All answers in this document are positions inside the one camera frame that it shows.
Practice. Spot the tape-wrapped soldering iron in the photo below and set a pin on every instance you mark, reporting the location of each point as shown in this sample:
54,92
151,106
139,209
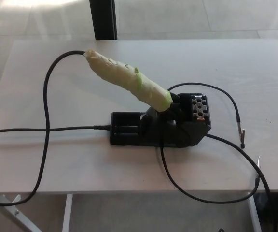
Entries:
129,79

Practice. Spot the black soldering station base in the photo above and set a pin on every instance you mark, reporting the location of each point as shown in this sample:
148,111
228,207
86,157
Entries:
129,130

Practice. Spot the thin black alligator clip lead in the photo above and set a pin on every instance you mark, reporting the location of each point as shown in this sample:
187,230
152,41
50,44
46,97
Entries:
238,119

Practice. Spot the white metal table leg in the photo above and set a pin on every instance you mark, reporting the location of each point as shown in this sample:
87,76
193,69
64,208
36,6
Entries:
67,212
254,212

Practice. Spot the small silver metal pin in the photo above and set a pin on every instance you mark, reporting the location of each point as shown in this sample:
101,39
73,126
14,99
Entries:
259,162

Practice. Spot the white diagonal table brace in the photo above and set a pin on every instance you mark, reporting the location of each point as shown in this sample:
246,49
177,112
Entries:
11,212

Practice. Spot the dark bulky floor object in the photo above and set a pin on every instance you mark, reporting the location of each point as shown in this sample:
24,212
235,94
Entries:
276,212

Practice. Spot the dark window frame post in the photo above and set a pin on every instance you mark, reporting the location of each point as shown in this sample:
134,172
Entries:
104,19

